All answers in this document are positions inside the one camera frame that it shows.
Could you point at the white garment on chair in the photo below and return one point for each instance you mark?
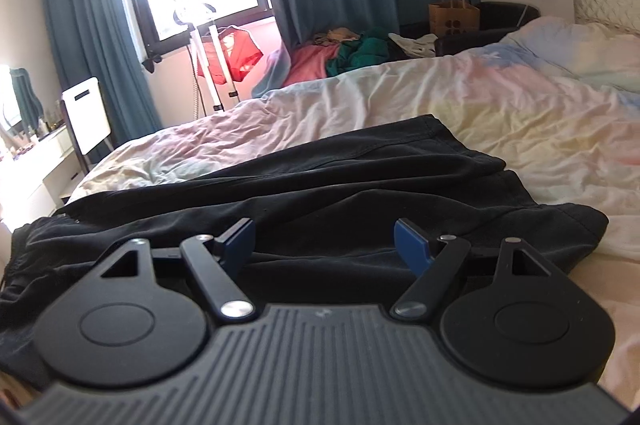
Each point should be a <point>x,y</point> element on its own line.
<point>423,47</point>

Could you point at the green garment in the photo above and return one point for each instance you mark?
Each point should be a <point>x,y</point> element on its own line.
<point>370,49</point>

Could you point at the pastel tie-dye duvet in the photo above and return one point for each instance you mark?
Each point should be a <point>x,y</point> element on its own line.
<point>557,101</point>

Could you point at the teal curtain left panel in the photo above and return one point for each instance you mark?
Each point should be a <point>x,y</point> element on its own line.
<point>91,38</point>

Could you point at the brown paper bag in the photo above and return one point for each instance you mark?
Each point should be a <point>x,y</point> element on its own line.
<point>453,17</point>

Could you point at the white folding chair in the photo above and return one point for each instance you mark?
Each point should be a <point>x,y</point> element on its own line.
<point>85,116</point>

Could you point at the black armchair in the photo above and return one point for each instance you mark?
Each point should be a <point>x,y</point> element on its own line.
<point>497,19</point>

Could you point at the pink garment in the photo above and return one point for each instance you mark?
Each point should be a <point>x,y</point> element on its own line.
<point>309,63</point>

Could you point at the white desk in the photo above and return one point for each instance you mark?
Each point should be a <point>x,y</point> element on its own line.
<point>37,183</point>

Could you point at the black pants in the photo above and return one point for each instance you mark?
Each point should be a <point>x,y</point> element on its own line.
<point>324,214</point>

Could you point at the red bag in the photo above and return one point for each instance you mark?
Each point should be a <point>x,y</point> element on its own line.
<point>240,53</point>

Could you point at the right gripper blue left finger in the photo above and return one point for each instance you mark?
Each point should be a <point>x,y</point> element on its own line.
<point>235,246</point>

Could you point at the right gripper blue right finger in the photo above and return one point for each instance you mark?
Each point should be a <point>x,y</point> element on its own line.
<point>412,246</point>

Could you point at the white light stand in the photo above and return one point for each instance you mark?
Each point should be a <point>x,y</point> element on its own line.
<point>205,54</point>

